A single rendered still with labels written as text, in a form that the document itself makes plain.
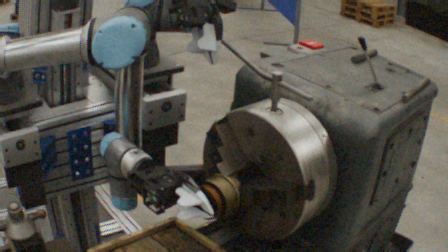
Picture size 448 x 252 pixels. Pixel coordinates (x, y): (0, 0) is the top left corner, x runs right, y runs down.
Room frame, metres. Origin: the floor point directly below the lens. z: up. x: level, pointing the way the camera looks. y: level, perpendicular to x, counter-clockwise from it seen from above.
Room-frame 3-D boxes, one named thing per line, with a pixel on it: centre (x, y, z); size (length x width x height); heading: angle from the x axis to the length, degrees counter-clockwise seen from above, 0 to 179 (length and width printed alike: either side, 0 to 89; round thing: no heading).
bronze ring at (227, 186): (0.88, 0.00, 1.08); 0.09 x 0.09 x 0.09; 47
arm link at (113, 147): (1.01, 0.24, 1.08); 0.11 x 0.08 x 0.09; 46
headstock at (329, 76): (1.29, -0.37, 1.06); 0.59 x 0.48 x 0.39; 137
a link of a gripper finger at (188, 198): (0.82, 0.05, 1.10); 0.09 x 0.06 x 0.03; 46
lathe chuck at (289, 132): (0.98, -0.10, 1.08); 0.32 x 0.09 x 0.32; 47
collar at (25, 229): (0.59, 0.38, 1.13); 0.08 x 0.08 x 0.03
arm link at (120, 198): (1.03, 0.24, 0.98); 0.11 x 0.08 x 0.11; 3
